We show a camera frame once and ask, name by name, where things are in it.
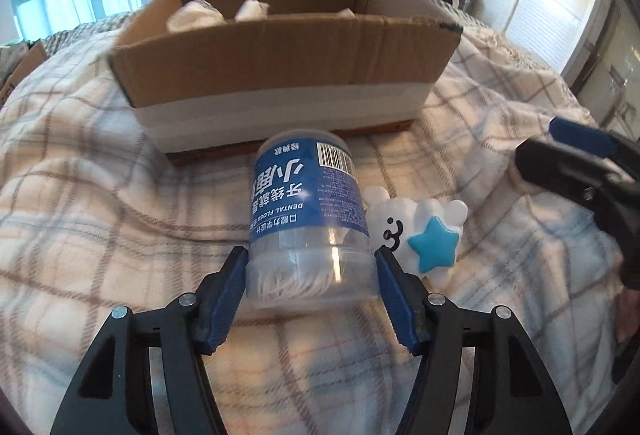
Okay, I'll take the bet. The clear dental floss jar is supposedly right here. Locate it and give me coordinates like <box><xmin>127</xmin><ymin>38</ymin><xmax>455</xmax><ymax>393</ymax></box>
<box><xmin>246</xmin><ymin>129</ymin><xmax>378</xmax><ymax>313</ymax></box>

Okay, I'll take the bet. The white cloud star toy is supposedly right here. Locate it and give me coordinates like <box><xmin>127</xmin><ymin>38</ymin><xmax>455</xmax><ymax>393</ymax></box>
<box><xmin>362</xmin><ymin>187</ymin><xmax>469</xmax><ymax>289</ymax></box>

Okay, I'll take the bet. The plaid blanket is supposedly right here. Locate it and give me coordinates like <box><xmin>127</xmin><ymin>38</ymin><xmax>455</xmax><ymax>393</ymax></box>
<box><xmin>1</xmin><ymin>28</ymin><xmax>620</xmax><ymax>434</ymax></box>

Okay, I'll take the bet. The white rolled item in box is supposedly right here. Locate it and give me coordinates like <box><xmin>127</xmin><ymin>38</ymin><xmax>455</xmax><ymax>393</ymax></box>
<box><xmin>166</xmin><ymin>0</ymin><xmax>226</xmax><ymax>34</ymax></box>

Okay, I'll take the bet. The small cardboard box with items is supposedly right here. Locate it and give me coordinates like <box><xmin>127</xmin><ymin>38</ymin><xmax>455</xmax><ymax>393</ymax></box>
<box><xmin>1</xmin><ymin>40</ymin><xmax>48</xmax><ymax>104</ymax></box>

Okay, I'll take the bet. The large open cardboard box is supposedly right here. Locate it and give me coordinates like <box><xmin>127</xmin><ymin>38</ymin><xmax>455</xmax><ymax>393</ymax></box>
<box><xmin>107</xmin><ymin>0</ymin><xmax>462</xmax><ymax>165</ymax></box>

